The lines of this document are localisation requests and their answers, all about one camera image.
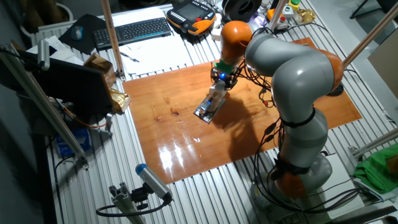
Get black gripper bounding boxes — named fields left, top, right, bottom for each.
left=210, top=67, right=239, bottom=95

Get white toilet paper roll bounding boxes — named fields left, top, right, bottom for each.
left=207, top=82, right=228, bottom=113

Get crumpled white paper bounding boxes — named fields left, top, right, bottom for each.
left=26, top=35, right=85, bottom=67

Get brown wooden board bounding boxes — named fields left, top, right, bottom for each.
left=122, top=37, right=363, bottom=185

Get white paper sheet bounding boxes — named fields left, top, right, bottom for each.
left=118, top=32, right=200, bottom=77

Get clear purple plastic bag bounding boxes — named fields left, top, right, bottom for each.
left=248, top=12, right=268, bottom=31

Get black filament spool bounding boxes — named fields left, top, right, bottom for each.
left=222, top=0, right=263, bottom=23

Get black and orange teach pendant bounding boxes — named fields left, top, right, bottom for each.
left=165, top=0, right=216, bottom=37

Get grey box red button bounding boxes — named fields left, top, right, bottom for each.
left=275, top=16, right=290, bottom=31

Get dark pen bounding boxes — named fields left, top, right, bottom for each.
left=119, top=51, right=140, bottom=63

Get white box green button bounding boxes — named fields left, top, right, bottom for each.
left=282, top=4, right=295, bottom=18

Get gold foil bag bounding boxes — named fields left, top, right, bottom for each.
left=109, top=88, right=131, bottom=114

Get black keyboard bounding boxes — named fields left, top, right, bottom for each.
left=92, top=17, right=172, bottom=50

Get white paper stack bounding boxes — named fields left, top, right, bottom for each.
left=110, top=6, right=175, bottom=28

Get yellow button box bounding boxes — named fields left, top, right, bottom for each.
left=287, top=0, right=302, bottom=12

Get crumpled gold foil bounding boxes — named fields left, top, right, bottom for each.
left=295, top=8, right=317, bottom=24

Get brown cardboard box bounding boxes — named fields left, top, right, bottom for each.
left=83, top=52, right=117, bottom=89

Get black mouse pad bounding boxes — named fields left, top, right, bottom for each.
left=58, top=14, right=108, bottom=56

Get black flat monitor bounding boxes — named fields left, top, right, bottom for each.
left=18, top=51, right=114, bottom=118

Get short aluminium profile piece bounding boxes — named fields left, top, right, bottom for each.
left=108, top=182, right=147, bottom=224

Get black chair base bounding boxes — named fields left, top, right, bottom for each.
left=349, top=0, right=398, bottom=20

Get blue box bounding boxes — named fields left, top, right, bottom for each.
left=55, top=127, right=93, bottom=158

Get aluminium profile bar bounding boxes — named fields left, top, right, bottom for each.
left=348, top=127, right=398, bottom=159

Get beige panel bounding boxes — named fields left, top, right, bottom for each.
left=368, top=29, right=398, bottom=100

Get green cloth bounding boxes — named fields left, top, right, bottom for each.
left=353, top=142, right=398, bottom=195

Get grey metal bar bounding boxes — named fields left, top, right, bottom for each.
left=326, top=205, right=398, bottom=224

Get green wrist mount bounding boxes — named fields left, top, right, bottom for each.
left=213, top=59, right=236, bottom=75

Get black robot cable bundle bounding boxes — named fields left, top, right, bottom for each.
left=211, top=21, right=363, bottom=215

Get metal frame post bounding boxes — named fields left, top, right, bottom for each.
left=265, top=0, right=289, bottom=37
left=99, top=0, right=127, bottom=82
left=341, top=1, right=398, bottom=68

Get silver camera with blue cap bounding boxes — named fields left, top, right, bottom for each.
left=135, top=163, right=174, bottom=203

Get orange cable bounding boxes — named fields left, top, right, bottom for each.
left=51, top=98, right=108, bottom=129

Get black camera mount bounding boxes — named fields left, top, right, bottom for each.
left=130, top=182, right=153, bottom=211

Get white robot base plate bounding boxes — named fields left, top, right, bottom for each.
left=310, top=154, right=365, bottom=220

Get black camera cable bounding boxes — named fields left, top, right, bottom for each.
left=95, top=194, right=174, bottom=218

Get white curved chair frame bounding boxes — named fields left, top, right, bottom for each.
left=20, top=2, right=75, bottom=38

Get long aluminium frame rail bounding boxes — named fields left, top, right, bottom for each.
left=0, top=42, right=90, bottom=169

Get silver depth camera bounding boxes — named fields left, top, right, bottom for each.
left=37, top=39, right=50, bottom=72

